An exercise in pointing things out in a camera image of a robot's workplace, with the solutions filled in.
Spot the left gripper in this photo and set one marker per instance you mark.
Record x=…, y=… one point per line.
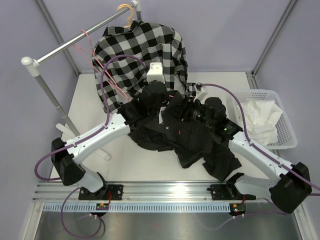
x=164, y=100

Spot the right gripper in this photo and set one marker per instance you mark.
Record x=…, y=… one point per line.
x=188, y=107

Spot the black pinstripe shirt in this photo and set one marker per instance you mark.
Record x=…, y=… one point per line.
x=188, y=139

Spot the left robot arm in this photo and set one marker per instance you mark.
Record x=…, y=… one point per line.
x=68, y=156

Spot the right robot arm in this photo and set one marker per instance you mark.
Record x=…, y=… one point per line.
x=287, y=184

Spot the black white checkered shirt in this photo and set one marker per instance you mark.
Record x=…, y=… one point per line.
x=138, y=46

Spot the white plastic basket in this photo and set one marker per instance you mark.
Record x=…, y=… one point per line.
x=286, y=138

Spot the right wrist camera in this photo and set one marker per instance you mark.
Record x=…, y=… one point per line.
x=201, y=92

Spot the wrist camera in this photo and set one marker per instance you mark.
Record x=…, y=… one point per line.
x=201, y=92
x=155, y=73

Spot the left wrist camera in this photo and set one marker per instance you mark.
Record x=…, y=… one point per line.
x=155, y=73

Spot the aluminium mounting rail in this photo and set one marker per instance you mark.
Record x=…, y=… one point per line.
x=177, y=191

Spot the white slotted cable duct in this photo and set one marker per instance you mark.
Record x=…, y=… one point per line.
x=118, y=207

